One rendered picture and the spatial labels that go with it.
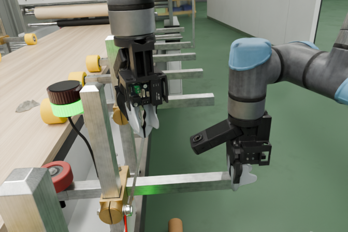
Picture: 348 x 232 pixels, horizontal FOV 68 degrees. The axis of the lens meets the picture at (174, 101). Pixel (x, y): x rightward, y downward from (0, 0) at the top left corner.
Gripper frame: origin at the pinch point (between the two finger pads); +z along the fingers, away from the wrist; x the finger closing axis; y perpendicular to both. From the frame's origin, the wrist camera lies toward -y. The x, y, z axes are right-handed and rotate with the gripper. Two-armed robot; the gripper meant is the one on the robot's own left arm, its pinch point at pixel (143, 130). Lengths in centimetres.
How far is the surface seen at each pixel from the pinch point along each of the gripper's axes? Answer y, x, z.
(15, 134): -32.4, -30.9, 10.8
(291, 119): -117, 173, 100
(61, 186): -5.1, -18.7, 12.3
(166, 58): -68, 31, 6
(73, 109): 1.1, -12.2, -8.4
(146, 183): -0.8, -0.5, 14.8
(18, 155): -20.6, -28.6, 10.8
